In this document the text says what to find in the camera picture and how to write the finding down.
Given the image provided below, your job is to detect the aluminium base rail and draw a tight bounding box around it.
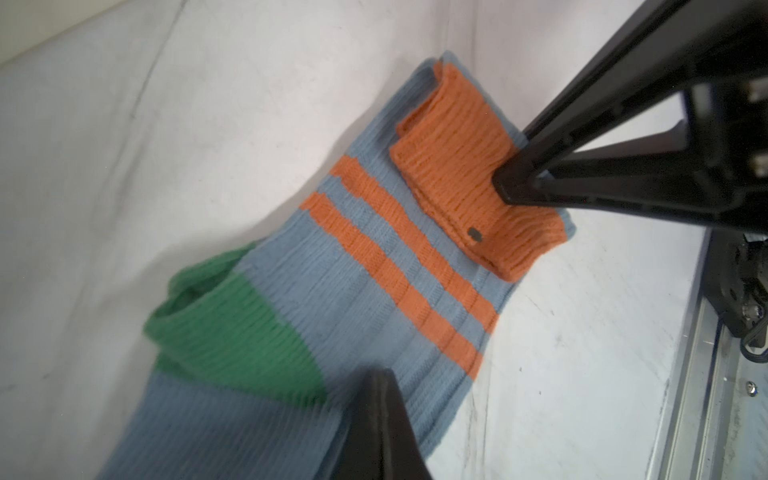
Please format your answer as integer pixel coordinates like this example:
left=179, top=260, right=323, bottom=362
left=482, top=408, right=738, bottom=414
left=646, top=230, right=767, bottom=479

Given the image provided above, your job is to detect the blue orange green sock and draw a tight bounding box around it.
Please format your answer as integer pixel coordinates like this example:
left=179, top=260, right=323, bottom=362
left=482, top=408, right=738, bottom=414
left=100, top=53, right=575, bottom=479

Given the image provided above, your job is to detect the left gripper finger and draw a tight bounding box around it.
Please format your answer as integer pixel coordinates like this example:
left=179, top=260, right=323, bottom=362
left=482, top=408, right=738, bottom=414
left=332, top=369, right=431, bottom=480

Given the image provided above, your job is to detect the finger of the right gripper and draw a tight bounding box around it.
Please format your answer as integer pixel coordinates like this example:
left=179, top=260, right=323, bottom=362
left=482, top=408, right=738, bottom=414
left=493, top=1, right=767, bottom=206
left=533, top=120, right=767, bottom=234

